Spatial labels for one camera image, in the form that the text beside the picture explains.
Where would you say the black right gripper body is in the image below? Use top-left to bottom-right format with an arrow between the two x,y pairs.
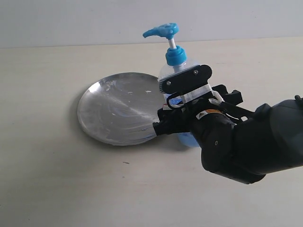
158,85 -> 243,142

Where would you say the blue soap pump bottle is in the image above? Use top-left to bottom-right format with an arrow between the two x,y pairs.
143,23 -> 199,148

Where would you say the round metal plate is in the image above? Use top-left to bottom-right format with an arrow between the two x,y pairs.
77,72 -> 164,146

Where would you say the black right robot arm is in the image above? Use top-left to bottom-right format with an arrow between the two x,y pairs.
153,85 -> 303,184

